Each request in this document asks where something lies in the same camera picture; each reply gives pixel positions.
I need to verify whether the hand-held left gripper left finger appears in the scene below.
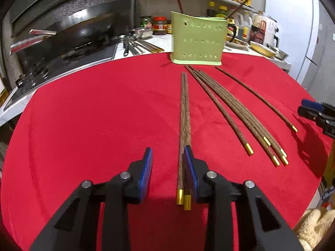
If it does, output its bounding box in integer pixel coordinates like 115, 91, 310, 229
29, 147, 153, 251

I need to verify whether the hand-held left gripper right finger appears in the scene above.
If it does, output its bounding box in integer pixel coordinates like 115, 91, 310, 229
183, 145, 305, 251

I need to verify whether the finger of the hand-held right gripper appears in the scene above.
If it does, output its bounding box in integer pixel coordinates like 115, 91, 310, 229
298, 107, 323, 123
301, 99, 335, 113

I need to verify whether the bunch of wooden chopsticks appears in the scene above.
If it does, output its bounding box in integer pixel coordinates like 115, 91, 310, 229
184, 65, 299, 167

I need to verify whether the green perforated chopstick holder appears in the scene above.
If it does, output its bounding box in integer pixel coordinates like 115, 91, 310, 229
169, 11, 228, 66

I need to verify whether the metal bowl with food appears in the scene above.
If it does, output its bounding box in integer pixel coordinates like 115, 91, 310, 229
267, 44, 290, 60

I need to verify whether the white refrigerator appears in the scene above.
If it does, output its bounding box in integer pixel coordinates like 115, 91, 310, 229
296, 0, 335, 105

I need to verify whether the red tablecloth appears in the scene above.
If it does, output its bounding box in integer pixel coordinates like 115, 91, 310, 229
0, 51, 333, 251

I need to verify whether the yellowish glass bowl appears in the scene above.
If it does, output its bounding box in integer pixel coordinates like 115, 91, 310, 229
249, 40, 277, 58

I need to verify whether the plate of food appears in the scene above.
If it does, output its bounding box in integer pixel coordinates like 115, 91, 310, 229
225, 37, 249, 50

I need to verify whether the white plastic jug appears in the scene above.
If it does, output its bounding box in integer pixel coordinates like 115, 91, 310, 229
241, 12, 253, 41

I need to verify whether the beige towel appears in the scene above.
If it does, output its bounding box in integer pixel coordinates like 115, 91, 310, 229
294, 206, 333, 251

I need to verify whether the bundle of steel chopsticks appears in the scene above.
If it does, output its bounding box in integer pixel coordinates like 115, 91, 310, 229
136, 40, 165, 54

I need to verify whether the small metal bowl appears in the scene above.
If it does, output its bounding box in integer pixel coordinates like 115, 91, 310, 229
132, 27, 153, 40

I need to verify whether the black gas stove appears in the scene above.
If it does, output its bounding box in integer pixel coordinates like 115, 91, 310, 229
3, 42, 118, 111

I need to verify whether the red-lid sauce jar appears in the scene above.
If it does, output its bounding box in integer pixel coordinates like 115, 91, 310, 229
152, 16, 168, 35

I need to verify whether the green-lid jar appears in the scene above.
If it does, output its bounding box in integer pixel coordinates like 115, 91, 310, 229
140, 16, 153, 29

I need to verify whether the metal wok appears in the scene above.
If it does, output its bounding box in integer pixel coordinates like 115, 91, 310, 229
9, 12, 118, 58

